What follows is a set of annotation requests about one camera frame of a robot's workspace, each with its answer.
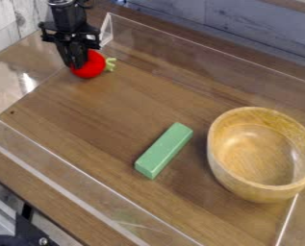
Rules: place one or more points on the green rectangular block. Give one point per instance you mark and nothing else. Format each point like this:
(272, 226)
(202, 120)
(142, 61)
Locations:
(163, 150)

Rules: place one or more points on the black metal clamp base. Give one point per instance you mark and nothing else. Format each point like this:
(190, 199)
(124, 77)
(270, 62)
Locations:
(27, 235)

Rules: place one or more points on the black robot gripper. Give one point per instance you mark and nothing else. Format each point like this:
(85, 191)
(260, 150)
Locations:
(68, 30)

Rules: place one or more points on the wooden bowl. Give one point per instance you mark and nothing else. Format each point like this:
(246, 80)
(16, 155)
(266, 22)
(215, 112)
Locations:
(255, 154)

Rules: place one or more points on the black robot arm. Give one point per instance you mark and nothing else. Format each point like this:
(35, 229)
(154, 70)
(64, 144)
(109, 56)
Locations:
(64, 2)

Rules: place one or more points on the clear acrylic enclosure wall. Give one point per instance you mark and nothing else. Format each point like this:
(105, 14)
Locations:
(72, 135)

